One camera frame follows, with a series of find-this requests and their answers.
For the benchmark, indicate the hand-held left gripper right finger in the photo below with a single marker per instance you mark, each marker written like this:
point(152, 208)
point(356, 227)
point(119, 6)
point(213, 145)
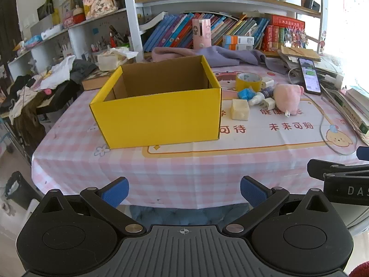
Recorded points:
point(253, 192)

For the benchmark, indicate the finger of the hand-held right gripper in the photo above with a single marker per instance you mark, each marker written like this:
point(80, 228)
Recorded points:
point(320, 166)
point(363, 153)

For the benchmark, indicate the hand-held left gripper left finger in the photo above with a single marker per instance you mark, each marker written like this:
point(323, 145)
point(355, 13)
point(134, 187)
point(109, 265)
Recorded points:
point(116, 192)

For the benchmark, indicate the pink plush pig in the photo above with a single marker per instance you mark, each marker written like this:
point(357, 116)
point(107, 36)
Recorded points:
point(285, 98)

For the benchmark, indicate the white wall charger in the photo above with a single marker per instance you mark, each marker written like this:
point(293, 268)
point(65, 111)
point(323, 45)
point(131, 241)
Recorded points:
point(266, 81)
point(269, 104)

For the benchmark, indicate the cream foam block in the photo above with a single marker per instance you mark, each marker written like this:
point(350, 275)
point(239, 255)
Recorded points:
point(239, 109)

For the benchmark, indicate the yellow cardboard box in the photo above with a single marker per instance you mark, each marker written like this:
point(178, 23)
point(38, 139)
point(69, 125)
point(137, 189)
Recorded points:
point(161, 118)

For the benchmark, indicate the purple bubble print bottle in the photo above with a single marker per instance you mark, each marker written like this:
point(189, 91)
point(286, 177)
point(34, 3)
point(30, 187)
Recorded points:
point(261, 95)

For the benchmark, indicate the small blue item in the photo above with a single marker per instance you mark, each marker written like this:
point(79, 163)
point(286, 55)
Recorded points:
point(245, 94)

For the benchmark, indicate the clear yellowish tape roll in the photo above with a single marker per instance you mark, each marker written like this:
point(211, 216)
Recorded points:
point(245, 87)

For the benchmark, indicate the stack of books and papers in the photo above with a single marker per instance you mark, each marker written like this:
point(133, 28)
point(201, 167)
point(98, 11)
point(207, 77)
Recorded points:
point(351, 106)

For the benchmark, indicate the pink checked tablecloth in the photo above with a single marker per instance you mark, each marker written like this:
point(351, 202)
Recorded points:
point(173, 173)

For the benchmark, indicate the white power adapter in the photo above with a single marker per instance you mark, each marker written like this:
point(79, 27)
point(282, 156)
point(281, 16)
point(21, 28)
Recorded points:
point(331, 80)

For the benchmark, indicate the red fuzzy cloth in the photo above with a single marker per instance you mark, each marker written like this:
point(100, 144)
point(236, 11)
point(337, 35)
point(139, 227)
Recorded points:
point(360, 269)

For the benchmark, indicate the black smartphone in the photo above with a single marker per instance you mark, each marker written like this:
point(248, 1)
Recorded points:
point(310, 76)

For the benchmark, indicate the black trash bin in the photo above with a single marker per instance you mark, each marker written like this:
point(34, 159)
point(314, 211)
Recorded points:
point(20, 189)

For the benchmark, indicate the brown patterned wooden box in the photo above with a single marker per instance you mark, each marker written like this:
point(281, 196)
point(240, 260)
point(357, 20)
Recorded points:
point(93, 82)

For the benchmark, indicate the brown paper envelope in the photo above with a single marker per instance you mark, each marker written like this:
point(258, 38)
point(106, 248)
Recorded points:
point(299, 52)

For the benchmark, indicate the pile of clothes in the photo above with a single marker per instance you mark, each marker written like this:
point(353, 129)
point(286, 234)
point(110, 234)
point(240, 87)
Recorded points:
point(57, 75)

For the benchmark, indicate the cream tissue box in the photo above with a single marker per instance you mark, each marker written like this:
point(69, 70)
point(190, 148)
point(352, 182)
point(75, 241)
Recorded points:
point(111, 60)

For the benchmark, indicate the colourful toy figure display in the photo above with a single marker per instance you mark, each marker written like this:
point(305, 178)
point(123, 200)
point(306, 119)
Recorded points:
point(297, 36)

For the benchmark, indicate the thick red dictionary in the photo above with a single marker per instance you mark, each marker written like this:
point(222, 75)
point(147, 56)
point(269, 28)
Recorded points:
point(271, 39)
point(288, 21)

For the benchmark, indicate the pink and purple sweater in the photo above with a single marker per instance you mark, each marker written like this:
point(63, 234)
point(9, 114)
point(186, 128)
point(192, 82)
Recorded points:
point(222, 54)

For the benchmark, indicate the orange and blue carton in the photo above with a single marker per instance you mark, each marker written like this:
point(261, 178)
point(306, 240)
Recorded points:
point(237, 39)
point(236, 47)

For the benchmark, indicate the group of pens and brushes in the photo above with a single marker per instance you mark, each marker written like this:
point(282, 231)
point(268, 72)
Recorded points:
point(112, 39)

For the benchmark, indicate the white side shelf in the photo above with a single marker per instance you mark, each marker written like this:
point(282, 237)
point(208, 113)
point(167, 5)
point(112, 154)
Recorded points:
point(75, 39)

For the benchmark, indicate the small black box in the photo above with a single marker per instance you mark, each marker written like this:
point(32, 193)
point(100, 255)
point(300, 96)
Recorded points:
point(311, 2)

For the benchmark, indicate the pink cartoon device box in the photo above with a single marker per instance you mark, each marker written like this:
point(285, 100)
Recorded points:
point(201, 33)

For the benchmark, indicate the row of colourful books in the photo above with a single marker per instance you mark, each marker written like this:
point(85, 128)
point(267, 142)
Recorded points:
point(173, 31)

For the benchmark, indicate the floral fabric bag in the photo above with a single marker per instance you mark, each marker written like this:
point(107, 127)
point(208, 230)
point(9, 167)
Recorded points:
point(99, 1)

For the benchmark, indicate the white bookshelf frame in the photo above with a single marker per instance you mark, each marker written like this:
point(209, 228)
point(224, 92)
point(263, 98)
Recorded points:
point(134, 28)

